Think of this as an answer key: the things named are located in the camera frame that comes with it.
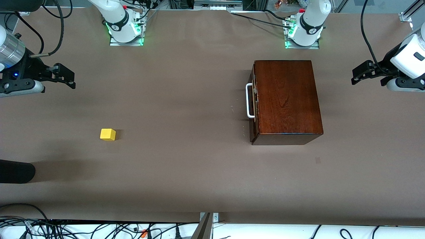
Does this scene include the yellow wooden block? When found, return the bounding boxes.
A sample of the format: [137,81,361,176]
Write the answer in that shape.
[100,128,117,141]

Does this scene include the light wooden drawer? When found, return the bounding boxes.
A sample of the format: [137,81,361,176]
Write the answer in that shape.
[251,65,259,133]

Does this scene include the white metal drawer handle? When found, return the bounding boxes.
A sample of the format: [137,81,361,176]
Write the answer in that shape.
[245,83,256,119]

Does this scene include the dark brown wooden cabinet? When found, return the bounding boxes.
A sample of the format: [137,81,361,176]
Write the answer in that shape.
[250,60,324,146]

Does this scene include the black foam-covered pole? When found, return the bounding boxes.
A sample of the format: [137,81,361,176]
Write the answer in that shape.
[0,159,36,184]

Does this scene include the grey socket strip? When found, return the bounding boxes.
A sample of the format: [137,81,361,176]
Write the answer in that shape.
[194,0,244,11]

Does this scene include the dark grey metal beam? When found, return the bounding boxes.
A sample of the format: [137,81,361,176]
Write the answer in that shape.
[191,212,213,239]

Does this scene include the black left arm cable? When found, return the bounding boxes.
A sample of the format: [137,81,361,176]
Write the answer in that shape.
[360,0,389,76]

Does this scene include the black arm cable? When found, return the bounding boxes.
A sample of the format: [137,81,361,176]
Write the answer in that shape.
[30,0,65,59]
[360,0,389,76]

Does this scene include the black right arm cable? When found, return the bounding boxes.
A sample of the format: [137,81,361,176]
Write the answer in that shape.
[30,0,65,59]

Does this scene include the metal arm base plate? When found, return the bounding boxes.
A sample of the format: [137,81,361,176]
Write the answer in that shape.
[109,33,144,47]
[285,36,320,50]

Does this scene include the black looped cable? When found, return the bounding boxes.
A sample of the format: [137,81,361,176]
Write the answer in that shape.
[0,203,50,221]

